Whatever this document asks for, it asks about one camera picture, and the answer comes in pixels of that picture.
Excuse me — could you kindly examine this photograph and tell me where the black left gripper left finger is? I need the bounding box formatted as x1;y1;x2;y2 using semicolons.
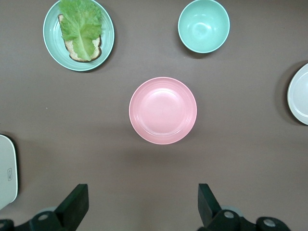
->
14;184;90;231

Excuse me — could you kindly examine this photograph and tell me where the brown table cloth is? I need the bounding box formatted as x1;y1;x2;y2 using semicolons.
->
0;0;308;231

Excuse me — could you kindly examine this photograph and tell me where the beige plate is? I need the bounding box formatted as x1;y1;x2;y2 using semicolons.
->
287;63;308;126

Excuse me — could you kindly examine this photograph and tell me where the pink plate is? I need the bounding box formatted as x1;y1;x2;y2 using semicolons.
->
128;77;198;145

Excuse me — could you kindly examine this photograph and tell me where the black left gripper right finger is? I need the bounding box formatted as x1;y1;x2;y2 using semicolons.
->
197;183;257;231

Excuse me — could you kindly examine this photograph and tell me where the green lettuce leaf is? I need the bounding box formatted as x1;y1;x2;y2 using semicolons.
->
58;0;103;61

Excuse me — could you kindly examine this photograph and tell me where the toasted bread slice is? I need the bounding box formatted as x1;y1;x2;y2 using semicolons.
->
57;13;103;63

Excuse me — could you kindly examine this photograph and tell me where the white tray at left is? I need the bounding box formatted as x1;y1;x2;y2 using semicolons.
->
0;134;19;211

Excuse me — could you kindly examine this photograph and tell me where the green bowl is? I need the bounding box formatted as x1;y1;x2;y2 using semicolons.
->
177;0;231;54

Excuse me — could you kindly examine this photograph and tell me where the green plate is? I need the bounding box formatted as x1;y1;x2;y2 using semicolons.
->
42;0;116;72

